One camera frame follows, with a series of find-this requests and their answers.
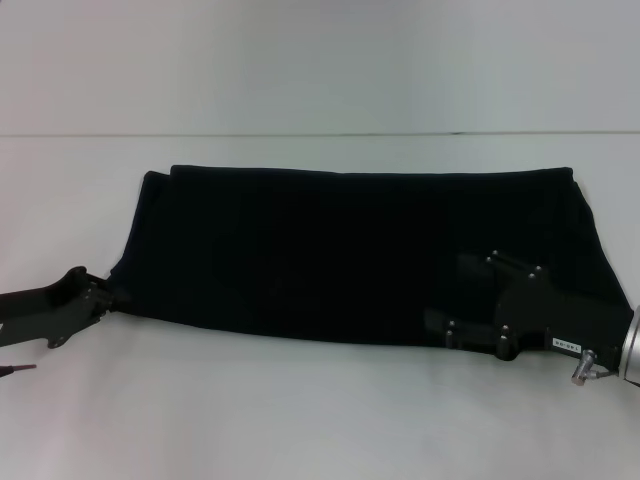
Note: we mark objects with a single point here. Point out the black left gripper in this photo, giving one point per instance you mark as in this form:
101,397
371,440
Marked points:
50,310

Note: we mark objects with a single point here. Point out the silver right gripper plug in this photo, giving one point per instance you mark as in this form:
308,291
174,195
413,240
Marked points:
582,367

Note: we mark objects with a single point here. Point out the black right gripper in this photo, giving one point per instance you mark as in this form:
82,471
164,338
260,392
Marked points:
560,320

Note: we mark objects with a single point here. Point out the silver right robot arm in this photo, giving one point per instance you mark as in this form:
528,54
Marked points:
632,345

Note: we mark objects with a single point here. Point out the black shirt with FREE print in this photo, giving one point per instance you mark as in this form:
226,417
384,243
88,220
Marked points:
325,250

